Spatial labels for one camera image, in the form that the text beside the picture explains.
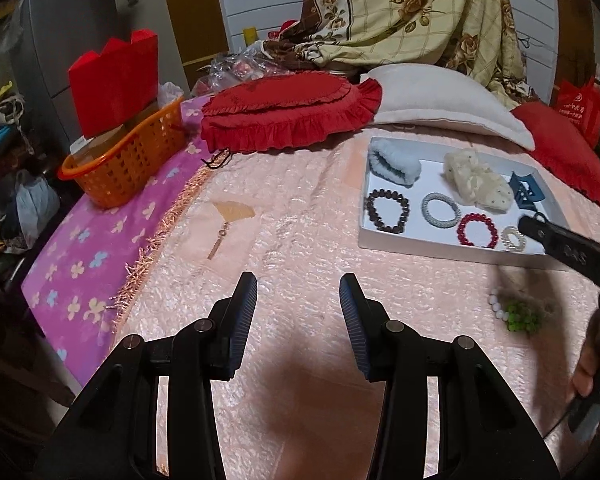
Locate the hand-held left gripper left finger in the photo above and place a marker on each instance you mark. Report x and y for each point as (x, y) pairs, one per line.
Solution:
(242, 325)

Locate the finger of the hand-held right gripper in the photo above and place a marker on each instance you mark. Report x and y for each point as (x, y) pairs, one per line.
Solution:
(560, 245)

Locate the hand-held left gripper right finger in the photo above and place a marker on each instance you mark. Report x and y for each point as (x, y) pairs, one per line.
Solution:
(355, 330)

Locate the blue hair claw clip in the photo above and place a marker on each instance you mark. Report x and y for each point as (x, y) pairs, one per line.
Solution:
(522, 190)

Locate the cream polka dot scrunchie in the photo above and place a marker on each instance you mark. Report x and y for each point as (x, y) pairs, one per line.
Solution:
(475, 180)

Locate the white shallow cardboard box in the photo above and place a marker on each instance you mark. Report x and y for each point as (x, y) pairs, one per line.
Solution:
(432, 175)

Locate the light blue fluffy scrunchie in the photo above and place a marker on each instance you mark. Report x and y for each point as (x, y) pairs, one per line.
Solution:
(395, 162)

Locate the person's right hand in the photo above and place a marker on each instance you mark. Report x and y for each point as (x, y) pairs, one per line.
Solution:
(586, 370)

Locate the red fringed cushion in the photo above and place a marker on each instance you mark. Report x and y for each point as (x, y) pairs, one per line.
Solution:
(565, 150)

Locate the pink textured mat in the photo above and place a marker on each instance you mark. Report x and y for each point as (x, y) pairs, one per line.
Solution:
(290, 220)

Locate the red shopping bag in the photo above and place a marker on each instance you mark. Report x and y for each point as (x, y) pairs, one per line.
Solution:
(582, 110)

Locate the purple flowered bed sheet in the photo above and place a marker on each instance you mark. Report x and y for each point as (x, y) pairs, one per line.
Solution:
(90, 270)

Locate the beige pillow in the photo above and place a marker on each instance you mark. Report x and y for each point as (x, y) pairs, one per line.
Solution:
(440, 97)

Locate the orange plastic basket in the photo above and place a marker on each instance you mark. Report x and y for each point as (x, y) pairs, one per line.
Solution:
(125, 170)

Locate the red ruffled cushion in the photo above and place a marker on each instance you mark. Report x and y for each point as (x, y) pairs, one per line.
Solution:
(285, 115)

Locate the white plastic bag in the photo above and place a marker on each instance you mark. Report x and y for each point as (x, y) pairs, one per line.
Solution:
(37, 205)

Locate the clear plastic bags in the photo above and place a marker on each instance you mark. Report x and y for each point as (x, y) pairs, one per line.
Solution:
(240, 67)

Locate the red paper bag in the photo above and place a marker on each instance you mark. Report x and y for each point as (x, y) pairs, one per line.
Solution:
(115, 80)

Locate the floral yellow blanket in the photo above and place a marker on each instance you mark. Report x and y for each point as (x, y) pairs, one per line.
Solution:
(405, 10)

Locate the grey refrigerator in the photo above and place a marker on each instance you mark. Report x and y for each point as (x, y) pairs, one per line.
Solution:
(70, 15)

